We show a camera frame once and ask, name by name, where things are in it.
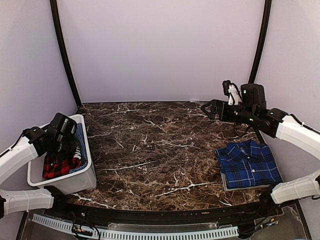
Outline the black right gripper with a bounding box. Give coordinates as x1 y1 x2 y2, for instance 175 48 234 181
201 99 257 126

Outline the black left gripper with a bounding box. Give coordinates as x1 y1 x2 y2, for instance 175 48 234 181
53 133 80 161

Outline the red black plaid shirt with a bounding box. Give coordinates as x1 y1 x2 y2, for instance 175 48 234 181
42 155 82 180

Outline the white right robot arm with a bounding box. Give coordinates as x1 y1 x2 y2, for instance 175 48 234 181
201 80 320 217

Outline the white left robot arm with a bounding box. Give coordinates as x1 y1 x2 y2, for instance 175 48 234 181
0 113 79 218

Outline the blue checked shirt in bin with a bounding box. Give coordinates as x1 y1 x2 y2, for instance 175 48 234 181
69 123 88 174

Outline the white plastic laundry bin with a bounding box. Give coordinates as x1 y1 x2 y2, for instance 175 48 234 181
27 114 97 195

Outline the folded blue plaid shirt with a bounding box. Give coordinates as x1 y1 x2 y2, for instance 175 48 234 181
215 140 282 189

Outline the folded grey shirt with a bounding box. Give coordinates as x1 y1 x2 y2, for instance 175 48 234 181
220 173 269 192

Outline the right black frame post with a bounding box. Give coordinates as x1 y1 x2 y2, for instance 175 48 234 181
248 0 272 84

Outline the black frame post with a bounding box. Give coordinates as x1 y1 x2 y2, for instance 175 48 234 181
49 0 82 108
248 0 272 84

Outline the white slotted cable duct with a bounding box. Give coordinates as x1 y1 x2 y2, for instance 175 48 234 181
32 214 239 240

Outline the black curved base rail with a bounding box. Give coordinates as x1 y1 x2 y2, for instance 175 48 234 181
44 188 301 226

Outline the left black frame post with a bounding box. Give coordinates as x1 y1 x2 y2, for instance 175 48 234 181
49 0 82 108

